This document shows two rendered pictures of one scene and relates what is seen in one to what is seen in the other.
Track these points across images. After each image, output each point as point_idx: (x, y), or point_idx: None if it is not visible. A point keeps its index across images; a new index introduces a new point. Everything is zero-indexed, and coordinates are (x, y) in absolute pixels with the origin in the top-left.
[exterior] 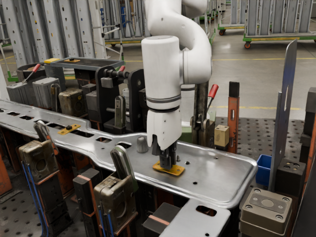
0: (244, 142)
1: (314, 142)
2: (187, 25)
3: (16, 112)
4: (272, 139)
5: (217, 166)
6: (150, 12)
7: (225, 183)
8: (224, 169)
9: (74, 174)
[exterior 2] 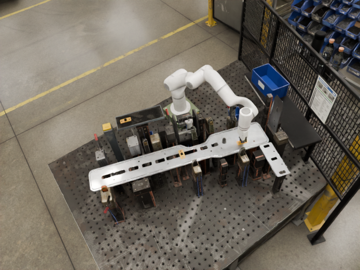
0: (205, 103)
1: (270, 108)
2: (244, 100)
3: (133, 166)
4: (214, 95)
5: (250, 131)
6: (229, 100)
7: (260, 135)
8: (254, 131)
9: (182, 170)
